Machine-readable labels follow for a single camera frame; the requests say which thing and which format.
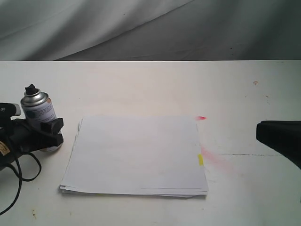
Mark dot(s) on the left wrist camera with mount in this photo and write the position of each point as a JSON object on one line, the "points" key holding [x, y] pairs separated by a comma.
{"points": [[7, 111]]}

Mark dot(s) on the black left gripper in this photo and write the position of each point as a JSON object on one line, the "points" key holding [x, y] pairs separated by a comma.
{"points": [[22, 138]]}

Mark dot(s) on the yellow sticky tab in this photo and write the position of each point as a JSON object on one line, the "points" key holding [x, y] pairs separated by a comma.
{"points": [[200, 160]]}

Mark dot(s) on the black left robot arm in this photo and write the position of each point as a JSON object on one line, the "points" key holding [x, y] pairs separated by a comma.
{"points": [[4, 159]]}

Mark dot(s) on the grey backdrop cloth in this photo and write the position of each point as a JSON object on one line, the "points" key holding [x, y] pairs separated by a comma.
{"points": [[150, 30]]}

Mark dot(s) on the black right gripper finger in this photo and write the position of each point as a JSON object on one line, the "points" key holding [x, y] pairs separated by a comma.
{"points": [[282, 136]]}

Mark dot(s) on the white spray paint can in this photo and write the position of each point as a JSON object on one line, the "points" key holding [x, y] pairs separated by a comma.
{"points": [[37, 107]]}

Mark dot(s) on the white paper stack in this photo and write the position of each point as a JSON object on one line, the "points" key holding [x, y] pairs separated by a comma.
{"points": [[136, 155]]}

